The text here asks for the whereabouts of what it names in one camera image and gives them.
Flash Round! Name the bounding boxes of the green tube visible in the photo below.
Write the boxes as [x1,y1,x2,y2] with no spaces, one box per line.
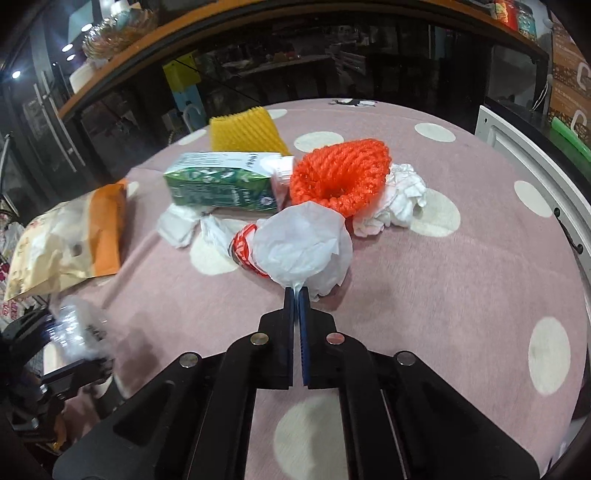
[550,117,591,160]

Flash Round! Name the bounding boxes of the wooden counter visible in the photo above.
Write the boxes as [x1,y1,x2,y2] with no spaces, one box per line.
[58,0,552,121]

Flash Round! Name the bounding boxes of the large white tissue paper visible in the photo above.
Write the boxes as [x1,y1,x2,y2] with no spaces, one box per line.
[253,200,354,303]

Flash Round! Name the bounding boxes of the yellow card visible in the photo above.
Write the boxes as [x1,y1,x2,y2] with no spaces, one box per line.
[163,53,201,93]

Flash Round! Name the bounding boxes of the white plastic film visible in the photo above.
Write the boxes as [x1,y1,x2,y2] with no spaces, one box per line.
[201,215,250,260]

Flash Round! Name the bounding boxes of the red and white plastic wrapper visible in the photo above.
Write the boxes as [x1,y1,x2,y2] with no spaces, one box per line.
[229,222,271,278]

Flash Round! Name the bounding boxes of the beige and orange snack bag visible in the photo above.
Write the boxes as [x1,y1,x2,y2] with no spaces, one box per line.
[4,182,127,301]

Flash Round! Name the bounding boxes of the yellow sponge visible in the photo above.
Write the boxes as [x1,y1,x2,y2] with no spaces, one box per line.
[209,105,291,158]

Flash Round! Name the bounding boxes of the orange foam fruit net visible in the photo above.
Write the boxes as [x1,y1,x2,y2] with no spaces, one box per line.
[289,137,393,217]

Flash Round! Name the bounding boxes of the pink polka dot tablecloth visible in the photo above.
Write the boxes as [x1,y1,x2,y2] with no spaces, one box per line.
[60,98,587,480]

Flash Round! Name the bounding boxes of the golden glass bowl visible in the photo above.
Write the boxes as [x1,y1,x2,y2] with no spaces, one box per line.
[82,9,160,60]

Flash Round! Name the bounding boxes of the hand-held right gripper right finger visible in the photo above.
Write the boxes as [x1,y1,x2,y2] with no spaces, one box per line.
[298,286,541,480]

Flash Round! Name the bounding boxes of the brown coffee box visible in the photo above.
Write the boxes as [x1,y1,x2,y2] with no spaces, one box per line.
[549,95,591,137]
[549,18,591,100]

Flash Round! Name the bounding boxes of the green drink carton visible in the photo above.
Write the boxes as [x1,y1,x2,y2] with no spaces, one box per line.
[163,152,296,213]

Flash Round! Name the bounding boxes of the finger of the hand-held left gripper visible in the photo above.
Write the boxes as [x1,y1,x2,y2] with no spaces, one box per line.
[0,314,51,357]
[41,359,115,394]

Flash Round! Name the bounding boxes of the clear plastic bottle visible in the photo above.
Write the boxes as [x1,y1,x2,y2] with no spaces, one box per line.
[46,295,114,365]

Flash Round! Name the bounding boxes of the white paper roll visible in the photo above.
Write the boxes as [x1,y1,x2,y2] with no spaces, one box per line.
[69,60,100,93]

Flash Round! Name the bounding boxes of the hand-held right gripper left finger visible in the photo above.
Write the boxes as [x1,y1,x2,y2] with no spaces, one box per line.
[53,286,296,480]

